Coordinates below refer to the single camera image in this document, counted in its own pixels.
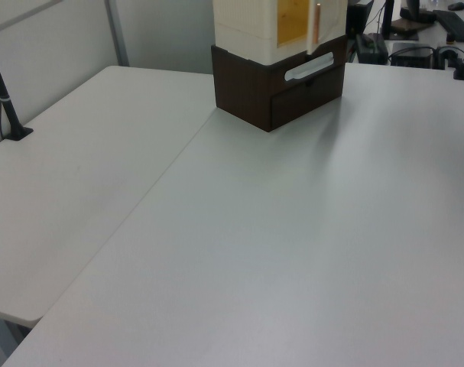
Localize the black camera stand pole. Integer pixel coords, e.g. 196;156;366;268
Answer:
0;31;35;143

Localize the dark computer case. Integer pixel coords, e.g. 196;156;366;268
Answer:
346;0;375;40

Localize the dark brown lower drawer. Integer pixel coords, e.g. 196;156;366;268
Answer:
270;77;346;130

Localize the copper door handle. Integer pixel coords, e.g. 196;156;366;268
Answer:
313;3;322;46

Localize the black desktop device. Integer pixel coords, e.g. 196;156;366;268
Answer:
389;41;436;69

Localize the black monitor stand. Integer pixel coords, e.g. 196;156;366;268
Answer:
398;0;438;24

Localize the dark brown drawer unit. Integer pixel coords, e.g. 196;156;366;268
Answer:
209;35;349;133

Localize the grey partition post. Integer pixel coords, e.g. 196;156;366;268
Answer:
104;0;131;68

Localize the cream cabinet door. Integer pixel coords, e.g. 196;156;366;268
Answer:
306;0;348;55

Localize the black keyboard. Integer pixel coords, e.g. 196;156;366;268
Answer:
431;8;464;41

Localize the black box with green light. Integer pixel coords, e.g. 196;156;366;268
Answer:
355;33;390;64

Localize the thin black pole with base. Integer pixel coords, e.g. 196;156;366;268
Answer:
381;0;420;41

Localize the white drawer handle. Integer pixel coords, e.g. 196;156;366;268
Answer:
283;50;336;83

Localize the cream plastic cabinet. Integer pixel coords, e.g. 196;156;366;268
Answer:
213;0;348;64

